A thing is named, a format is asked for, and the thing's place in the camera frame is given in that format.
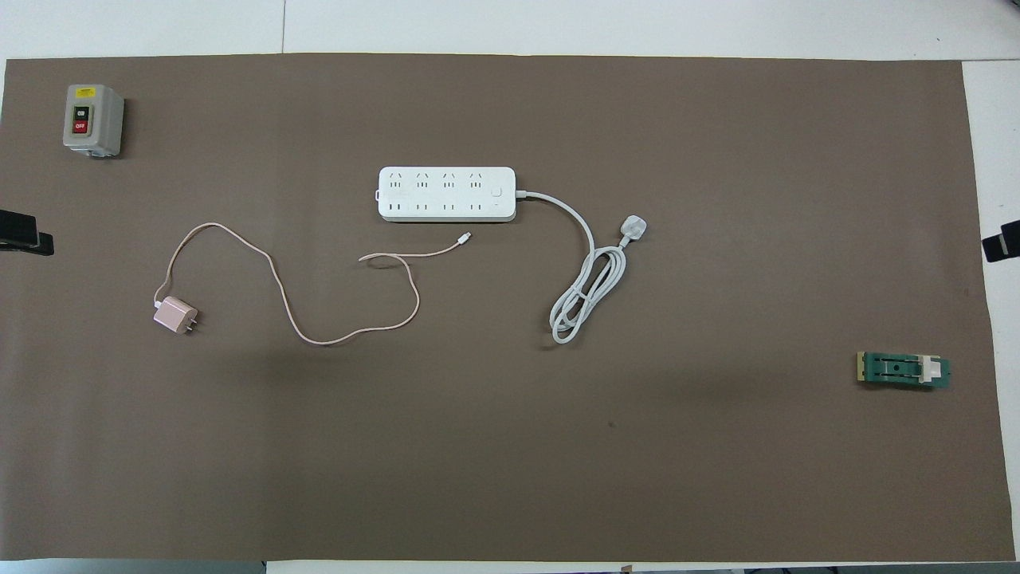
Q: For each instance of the pink charger adapter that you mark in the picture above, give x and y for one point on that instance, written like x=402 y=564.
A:
x=174 y=313

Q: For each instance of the brown table mat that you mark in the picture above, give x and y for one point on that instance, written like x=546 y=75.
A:
x=510 y=446

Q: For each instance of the grey on-off switch box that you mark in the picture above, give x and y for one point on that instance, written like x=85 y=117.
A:
x=94 y=119

